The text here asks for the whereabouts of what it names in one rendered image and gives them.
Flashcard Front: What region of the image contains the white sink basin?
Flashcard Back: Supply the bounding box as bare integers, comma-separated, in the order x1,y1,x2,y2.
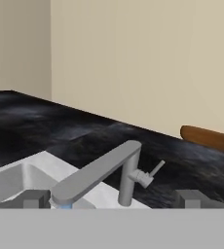
0,150,152,210

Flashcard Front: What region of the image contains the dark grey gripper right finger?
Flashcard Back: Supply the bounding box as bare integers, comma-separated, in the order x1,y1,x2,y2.
174,189,224,210

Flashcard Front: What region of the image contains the blue water stream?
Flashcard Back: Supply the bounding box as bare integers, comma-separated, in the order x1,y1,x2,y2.
51,201,74,210

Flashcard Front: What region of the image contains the grey faucet handle lever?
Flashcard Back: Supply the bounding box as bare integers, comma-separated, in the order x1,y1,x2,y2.
129,160,167,189

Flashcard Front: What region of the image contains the grey sink faucet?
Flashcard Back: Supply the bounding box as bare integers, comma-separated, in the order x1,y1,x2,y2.
50,139,143,207

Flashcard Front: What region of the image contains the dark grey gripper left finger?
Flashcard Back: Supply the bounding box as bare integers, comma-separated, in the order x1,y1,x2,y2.
0,190,52,210

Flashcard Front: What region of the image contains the brown wooden board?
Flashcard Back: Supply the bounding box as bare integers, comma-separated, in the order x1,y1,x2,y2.
179,124,224,154

